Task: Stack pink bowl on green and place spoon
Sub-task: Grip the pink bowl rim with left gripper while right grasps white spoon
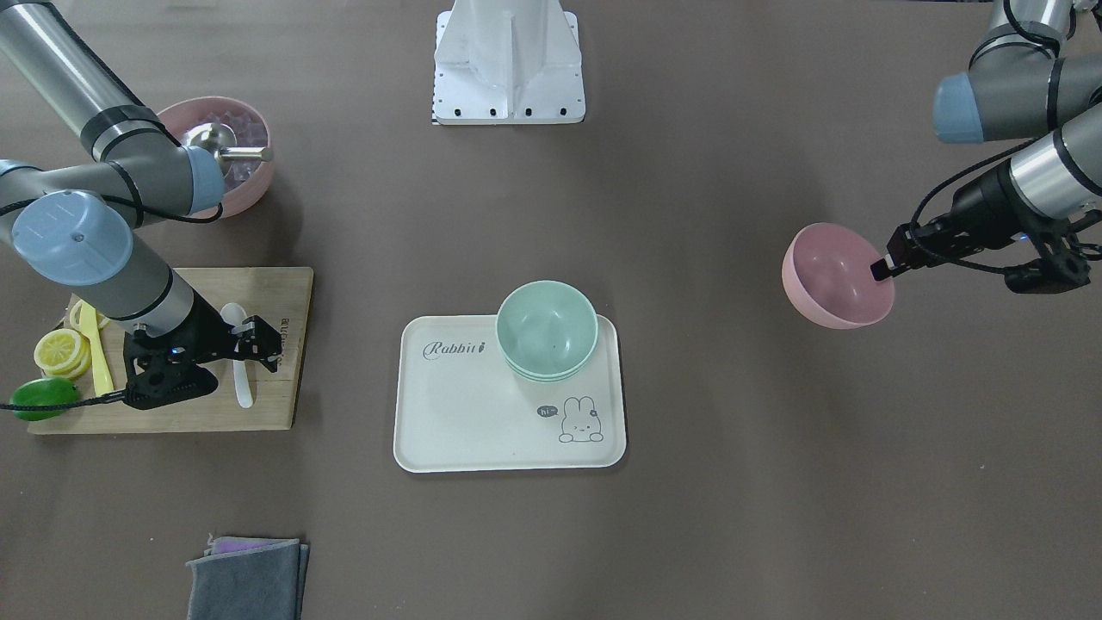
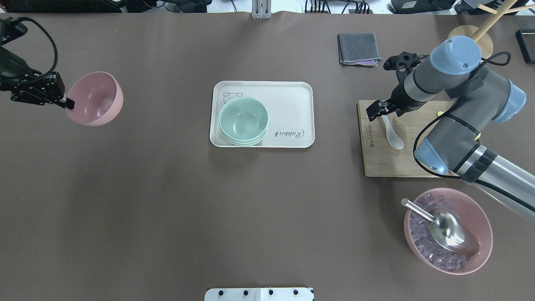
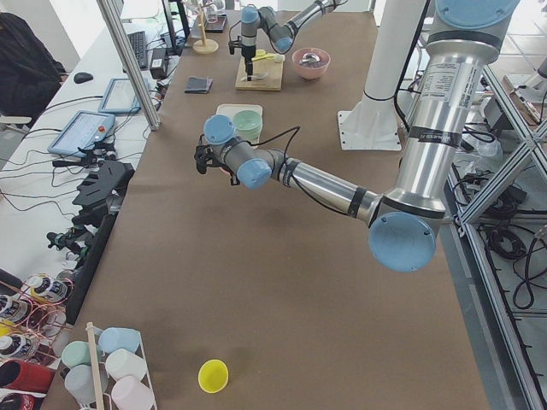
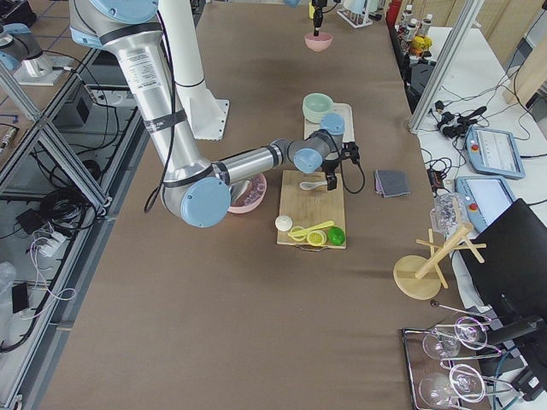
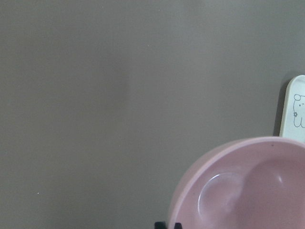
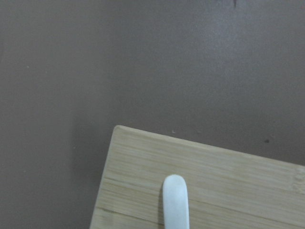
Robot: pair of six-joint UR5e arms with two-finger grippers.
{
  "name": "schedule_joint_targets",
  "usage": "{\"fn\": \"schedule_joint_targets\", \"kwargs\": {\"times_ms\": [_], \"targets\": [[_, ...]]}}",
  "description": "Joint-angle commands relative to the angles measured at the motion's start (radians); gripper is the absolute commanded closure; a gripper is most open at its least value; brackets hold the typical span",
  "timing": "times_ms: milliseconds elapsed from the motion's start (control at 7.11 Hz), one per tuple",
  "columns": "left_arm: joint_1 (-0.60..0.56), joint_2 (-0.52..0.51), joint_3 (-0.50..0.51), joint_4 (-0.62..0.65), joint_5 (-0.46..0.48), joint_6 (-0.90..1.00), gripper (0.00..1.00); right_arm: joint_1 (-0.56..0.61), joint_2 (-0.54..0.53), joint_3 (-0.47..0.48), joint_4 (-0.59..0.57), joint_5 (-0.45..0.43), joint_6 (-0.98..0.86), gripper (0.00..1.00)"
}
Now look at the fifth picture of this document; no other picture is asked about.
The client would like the small pink bowl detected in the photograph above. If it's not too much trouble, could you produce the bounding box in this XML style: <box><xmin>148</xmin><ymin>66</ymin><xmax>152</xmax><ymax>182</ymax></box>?
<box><xmin>167</xmin><ymin>137</ymin><xmax>305</xmax><ymax>229</ymax></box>

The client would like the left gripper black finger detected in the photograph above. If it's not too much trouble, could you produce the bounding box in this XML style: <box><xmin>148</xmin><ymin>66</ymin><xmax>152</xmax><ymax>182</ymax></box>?
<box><xmin>174</xmin><ymin>222</ymin><xmax>182</xmax><ymax>229</ymax></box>

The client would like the cream rabbit tray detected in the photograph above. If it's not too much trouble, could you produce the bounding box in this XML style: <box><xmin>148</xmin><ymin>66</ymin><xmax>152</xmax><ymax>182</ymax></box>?
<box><xmin>279</xmin><ymin>75</ymin><xmax>305</xmax><ymax>143</ymax></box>

